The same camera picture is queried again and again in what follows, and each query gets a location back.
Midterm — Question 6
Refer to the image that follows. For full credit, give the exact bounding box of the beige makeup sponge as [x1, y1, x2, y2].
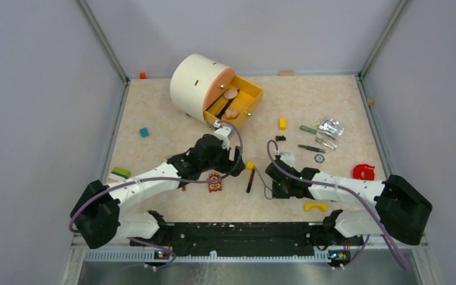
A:
[224, 109, 240, 120]

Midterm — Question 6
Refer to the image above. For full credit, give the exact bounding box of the black makeup brush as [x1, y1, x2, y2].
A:
[216, 99, 234, 119]

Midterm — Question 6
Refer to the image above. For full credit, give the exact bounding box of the thin black stick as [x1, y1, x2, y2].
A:
[205, 96, 229, 113]

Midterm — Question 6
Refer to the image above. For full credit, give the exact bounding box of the pink round powder puff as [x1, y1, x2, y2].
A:
[223, 88, 239, 100]

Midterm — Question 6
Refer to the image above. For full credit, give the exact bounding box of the cream round drawer organizer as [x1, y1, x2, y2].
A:
[169, 54, 264, 128]

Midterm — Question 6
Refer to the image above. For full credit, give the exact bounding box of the black hair loop tool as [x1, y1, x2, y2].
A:
[254, 166, 273, 200]

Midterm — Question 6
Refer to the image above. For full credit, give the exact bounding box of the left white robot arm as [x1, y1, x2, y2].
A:
[68, 120, 245, 249]

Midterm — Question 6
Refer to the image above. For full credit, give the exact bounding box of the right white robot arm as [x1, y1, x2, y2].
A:
[265, 140, 433, 271]

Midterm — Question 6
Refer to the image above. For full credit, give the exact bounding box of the small yellow cube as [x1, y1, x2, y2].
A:
[246, 161, 255, 171]

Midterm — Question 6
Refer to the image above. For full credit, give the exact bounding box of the dark red lip gloss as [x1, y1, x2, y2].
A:
[246, 168, 256, 194]

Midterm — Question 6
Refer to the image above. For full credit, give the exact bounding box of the red owl number toy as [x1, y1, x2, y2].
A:
[208, 173, 222, 193]

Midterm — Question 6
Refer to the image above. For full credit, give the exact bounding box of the blue poker chip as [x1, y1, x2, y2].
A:
[314, 154, 325, 163]

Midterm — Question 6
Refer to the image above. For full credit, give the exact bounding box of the yellow arch block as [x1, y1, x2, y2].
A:
[303, 203, 328, 213]

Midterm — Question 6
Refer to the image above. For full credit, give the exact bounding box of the small black figurine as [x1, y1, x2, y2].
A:
[275, 135, 287, 142]

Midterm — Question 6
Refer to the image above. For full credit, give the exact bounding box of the yellow rectangular block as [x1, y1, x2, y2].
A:
[278, 117, 287, 131]

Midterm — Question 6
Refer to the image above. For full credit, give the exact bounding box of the small blue block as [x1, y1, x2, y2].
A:
[139, 127, 149, 138]

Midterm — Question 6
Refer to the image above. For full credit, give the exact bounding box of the clear plastic wrapper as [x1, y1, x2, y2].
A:
[315, 118, 344, 150]

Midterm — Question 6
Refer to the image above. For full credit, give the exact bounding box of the red horseshoe toy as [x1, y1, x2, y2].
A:
[351, 164, 375, 181]

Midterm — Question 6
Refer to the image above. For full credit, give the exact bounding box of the green white blue lego stack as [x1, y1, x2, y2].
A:
[107, 167, 131, 182]

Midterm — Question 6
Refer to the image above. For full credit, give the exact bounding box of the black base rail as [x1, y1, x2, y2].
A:
[146, 222, 364, 257]

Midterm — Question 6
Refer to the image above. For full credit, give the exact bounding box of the wooden peg at wall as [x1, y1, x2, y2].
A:
[278, 71, 295, 77]

